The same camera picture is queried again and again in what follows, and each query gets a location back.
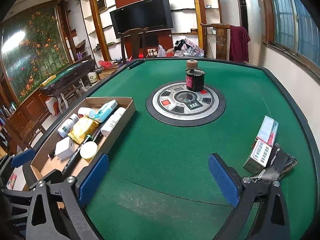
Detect white power adapter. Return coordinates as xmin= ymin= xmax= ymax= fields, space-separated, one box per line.
xmin=55 ymin=137 xmax=76 ymax=160

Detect black marker green cap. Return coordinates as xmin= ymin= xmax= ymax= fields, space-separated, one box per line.
xmin=61 ymin=135 xmax=93 ymax=178

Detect shallow cardboard box tray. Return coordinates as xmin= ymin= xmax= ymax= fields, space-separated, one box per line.
xmin=30 ymin=97 xmax=136 ymax=180

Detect white barcode carton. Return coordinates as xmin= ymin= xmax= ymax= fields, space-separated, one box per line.
xmin=243 ymin=139 xmax=272 ymax=174

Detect white bottle green label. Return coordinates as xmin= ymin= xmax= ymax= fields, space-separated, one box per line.
xmin=57 ymin=114 xmax=79 ymax=138

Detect yellow snack packet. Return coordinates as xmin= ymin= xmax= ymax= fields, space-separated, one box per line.
xmin=68 ymin=116 xmax=99 ymax=145

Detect black snack pouch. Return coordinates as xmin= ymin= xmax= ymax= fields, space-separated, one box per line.
xmin=250 ymin=143 xmax=298 ymax=184

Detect white pill bottle red label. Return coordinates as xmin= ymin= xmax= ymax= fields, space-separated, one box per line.
xmin=100 ymin=107 xmax=126 ymax=137

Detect teal white tissue pack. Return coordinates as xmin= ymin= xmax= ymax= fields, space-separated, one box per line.
xmin=92 ymin=100 xmax=118 ymax=123

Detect black marker yellow cap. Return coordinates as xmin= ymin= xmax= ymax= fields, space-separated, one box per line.
xmin=92 ymin=129 xmax=103 ymax=145

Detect long white red box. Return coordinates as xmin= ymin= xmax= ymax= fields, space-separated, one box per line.
xmin=256 ymin=116 xmax=279 ymax=147

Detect small white pill bottle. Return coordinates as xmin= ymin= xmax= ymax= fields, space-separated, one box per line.
xmin=78 ymin=107 xmax=95 ymax=118

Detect green felt mahjong table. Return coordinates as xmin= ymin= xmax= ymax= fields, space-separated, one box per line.
xmin=85 ymin=59 xmax=319 ymax=239

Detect round silver table control panel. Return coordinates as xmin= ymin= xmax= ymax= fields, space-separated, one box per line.
xmin=145 ymin=81 xmax=226 ymax=127

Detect low wooden side table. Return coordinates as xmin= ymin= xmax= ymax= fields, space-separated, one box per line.
xmin=97 ymin=64 xmax=122 ymax=80

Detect black ink bottle with cork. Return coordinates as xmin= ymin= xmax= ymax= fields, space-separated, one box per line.
xmin=185 ymin=60 xmax=205 ymax=92

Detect pile of clothes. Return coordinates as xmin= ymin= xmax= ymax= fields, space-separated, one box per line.
xmin=174 ymin=39 xmax=204 ymax=57

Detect dark wooden chair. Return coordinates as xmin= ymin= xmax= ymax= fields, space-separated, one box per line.
xmin=118 ymin=27 xmax=149 ymax=64

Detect maroon garment on chair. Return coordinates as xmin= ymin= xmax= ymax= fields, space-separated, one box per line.
xmin=229 ymin=25 xmax=251 ymax=63

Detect wooden chair with carved back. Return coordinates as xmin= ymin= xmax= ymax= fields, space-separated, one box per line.
xmin=201 ymin=23 xmax=231 ymax=60

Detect black flat screen television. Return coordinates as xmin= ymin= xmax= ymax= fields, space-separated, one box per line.
xmin=110 ymin=0 xmax=174 ymax=38

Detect white standing air conditioner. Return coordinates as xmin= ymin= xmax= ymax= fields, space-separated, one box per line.
xmin=238 ymin=0 xmax=261 ymax=66

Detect floral wall mural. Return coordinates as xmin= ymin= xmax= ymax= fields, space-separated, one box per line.
xmin=1 ymin=1 xmax=72 ymax=103

